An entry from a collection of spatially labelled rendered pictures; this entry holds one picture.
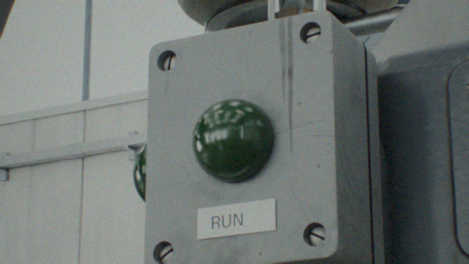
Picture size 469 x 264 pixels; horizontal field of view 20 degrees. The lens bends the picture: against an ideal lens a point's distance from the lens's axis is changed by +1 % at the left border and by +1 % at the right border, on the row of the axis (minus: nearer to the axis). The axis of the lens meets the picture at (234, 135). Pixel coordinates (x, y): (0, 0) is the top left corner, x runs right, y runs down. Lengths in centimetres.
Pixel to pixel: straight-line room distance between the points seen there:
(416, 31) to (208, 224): 23
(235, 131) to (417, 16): 23
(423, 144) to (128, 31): 671
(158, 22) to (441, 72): 662
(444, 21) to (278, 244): 22
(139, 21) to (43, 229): 124
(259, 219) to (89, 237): 645
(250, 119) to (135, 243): 629
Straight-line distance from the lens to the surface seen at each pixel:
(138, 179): 48
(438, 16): 63
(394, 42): 68
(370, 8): 95
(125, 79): 708
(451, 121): 48
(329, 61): 45
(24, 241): 713
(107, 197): 689
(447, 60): 50
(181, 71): 48
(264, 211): 44
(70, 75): 730
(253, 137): 44
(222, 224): 45
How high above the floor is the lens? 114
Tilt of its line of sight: 19 degrees up
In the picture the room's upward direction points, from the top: straight up
